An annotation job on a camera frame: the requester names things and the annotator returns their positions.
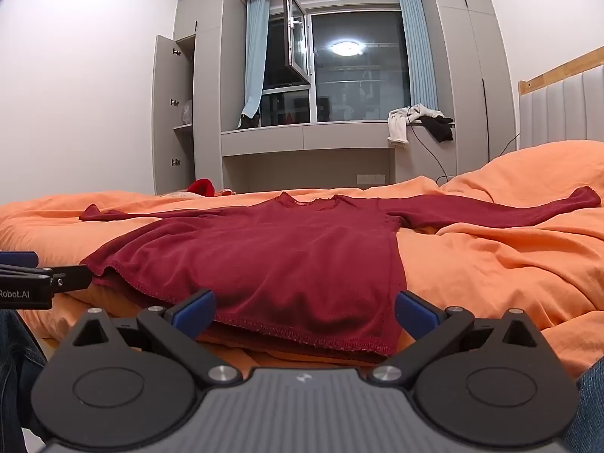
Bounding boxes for grey open wardrobe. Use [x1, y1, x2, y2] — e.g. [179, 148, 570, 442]
[172, 0, 228, 196]

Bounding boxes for white padded wooden headboard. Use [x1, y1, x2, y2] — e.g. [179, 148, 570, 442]
[518, 46, 604, 152]

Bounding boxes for orange blanket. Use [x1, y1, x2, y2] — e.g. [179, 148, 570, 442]
[0, 139, 604, 379]

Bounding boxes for white clothing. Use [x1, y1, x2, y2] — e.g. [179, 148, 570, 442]
[387, 104, 447, 147]

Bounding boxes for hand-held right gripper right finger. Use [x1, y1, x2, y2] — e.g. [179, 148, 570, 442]
[368, 290, 543, 388]

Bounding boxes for black clothing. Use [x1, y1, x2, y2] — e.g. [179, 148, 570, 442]
[419, 115, 455, 143]

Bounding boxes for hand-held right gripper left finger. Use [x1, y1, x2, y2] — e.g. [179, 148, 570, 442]
[71, 289, 243, 388]

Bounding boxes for light blue curtain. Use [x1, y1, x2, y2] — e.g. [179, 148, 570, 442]
[396, 0, 440, 112]
[242, 0, 271, 120]

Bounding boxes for person's left leg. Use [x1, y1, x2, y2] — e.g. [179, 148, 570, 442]
[0, 309, 51, 453]

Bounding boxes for grey tall closed wardrobe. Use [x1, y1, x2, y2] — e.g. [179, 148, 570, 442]
[422, 0, 521, 186]

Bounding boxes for grey cable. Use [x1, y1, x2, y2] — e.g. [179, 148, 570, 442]
[408, 125, 521, 186]

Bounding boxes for window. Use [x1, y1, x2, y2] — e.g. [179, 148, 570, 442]
[245, 2, 412, 128]

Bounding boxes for person's right leg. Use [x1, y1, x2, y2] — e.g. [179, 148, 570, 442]
[561, 356, 604, 453]

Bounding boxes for dark red sweater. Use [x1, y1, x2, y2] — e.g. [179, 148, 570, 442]
[79, 186, 602, 357]

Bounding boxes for open window sash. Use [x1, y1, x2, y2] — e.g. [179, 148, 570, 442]
[283, 0, 315, 87]

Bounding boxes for grey window bench cabinet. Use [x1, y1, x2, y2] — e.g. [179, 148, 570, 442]
[220, 120, 398, 188]

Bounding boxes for person's leg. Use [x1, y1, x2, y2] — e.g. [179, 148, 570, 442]
[561, 356, 604, 453]
[0, 309, 51, 453]

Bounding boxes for red knit hat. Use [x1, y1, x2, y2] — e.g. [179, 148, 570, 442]
[188, 178, 216, 198]

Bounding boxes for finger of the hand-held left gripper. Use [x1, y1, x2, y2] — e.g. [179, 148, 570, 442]
[40, 265, 92, 294]
[0, 251, 40, 271]

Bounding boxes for grey wardrobe door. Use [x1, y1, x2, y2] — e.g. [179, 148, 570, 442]
[151, 34, 196, 196]

